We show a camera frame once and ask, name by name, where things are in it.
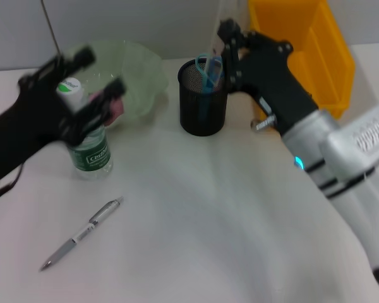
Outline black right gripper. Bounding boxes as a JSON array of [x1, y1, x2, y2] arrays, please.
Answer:
[[217, 18, 320, 137]]

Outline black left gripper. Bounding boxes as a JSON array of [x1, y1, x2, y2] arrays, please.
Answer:
[[0, 45, 128, 181]]

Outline blue scissors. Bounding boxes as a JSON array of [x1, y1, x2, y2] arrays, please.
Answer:
[[195, 54, 225, 122]]

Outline transparent plastic ruler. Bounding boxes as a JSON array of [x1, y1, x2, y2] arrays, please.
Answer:
[[212, 0, 241, 61]]

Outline pink peach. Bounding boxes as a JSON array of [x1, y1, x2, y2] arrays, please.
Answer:
[[91, 91, 124, 124]]

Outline black mesh pen holder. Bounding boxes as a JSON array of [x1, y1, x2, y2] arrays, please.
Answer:
[[177, 58, 229, 137]]

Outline clear green-labelled water bottle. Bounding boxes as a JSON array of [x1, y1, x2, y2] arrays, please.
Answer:
[[56, 77, 114, 181]]

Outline silver pen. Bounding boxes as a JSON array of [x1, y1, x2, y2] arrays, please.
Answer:
[[39, 195, 124, 272]]

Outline pale green glass fruit bowl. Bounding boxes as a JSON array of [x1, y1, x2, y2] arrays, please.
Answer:
[[63, 39, 170, 130]]

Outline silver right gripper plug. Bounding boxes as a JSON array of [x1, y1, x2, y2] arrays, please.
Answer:
[[251, 116, 277, 132]]

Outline yellow plastic bin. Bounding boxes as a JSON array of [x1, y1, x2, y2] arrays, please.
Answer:
[[248, 0, 356, 120]]

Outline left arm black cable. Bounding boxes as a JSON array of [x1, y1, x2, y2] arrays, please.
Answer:
[[0, 163, 23, 206]]

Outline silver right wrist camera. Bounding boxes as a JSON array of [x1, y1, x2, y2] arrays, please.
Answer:
[[318, 97, 379, 186]]

